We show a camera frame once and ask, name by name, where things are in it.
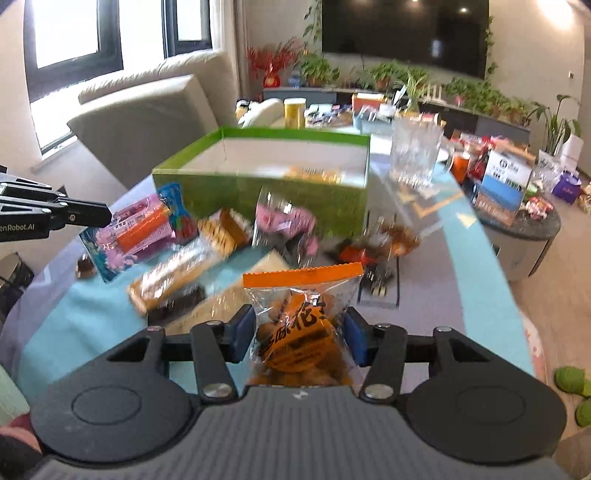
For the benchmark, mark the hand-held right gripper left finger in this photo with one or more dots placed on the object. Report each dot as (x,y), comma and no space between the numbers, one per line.
(244,339)

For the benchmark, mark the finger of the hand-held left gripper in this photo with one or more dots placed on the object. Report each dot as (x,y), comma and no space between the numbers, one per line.
(87,216)

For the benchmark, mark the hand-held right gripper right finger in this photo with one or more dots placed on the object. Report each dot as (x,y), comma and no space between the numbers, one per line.
(355,341)

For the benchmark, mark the brown braised egg packet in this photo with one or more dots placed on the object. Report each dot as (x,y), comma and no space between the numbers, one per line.
(86,267)

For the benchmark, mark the blue pink sausage packet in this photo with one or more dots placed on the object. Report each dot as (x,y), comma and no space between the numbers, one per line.
(138,230)

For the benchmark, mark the orange clear snack packet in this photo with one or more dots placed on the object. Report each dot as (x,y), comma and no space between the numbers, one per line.
(300,323)

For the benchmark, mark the green cardboard box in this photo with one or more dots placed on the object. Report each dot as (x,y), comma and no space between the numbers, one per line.
(277,207)

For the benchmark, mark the black snack packet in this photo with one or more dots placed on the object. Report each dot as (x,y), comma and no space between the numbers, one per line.
(379,284)

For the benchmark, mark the dark chocolate bar packet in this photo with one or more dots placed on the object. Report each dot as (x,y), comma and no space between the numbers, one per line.
(178,304)

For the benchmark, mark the brown white striped bar packet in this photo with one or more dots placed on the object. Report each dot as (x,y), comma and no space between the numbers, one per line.
(171,274)

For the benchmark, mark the red brown snack packet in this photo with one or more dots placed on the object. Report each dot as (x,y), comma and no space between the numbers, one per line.
(383,242)

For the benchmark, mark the beige cushioned chair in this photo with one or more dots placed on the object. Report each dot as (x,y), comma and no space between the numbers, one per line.
(147,129)

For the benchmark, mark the orange biscuit packet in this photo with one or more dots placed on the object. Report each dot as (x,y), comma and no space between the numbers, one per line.
(224,230)

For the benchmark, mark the pink snack packet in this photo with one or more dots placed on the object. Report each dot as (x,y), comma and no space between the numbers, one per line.
(281,219)

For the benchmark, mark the yellow snack packet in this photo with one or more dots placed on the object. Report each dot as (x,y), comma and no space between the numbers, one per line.
(314,174)

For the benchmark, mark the beige sofa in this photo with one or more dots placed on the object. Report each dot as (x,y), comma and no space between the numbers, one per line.
(194,69)

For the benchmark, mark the black framed window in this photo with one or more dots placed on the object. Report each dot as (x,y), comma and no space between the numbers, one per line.
(69,27)

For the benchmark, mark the round grey side table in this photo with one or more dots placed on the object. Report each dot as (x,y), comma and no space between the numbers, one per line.
(521,240)

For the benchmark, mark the clear plastic container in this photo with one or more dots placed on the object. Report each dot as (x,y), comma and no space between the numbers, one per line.
(415,150)

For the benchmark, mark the blue white printed box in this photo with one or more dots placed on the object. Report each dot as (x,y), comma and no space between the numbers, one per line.
(503,189)

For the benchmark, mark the green plush slipper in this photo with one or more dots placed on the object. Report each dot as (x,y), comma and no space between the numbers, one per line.
(572,381)
(584,413)

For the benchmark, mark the yellow can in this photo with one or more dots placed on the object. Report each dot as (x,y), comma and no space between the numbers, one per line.
(294,113)

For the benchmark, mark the red flower decoration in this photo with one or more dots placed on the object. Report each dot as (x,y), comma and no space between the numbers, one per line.
(270,62)

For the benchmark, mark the potted spider plant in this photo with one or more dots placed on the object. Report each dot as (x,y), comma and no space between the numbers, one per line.
(414,90)

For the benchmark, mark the purple gift bag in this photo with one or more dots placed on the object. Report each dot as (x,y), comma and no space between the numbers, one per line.
(567,187)

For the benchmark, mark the potted green plant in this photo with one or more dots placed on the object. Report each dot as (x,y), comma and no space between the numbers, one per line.
(475,94)
(519,110)
(318,69)
(385,74)

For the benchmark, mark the hanging green vine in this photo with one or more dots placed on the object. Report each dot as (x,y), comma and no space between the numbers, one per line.
(491,46)
(313,23)

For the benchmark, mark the tall plant in white pot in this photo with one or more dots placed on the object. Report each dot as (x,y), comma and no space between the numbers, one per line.
(561,124)

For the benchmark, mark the black television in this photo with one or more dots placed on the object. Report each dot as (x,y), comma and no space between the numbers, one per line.
(401,32)

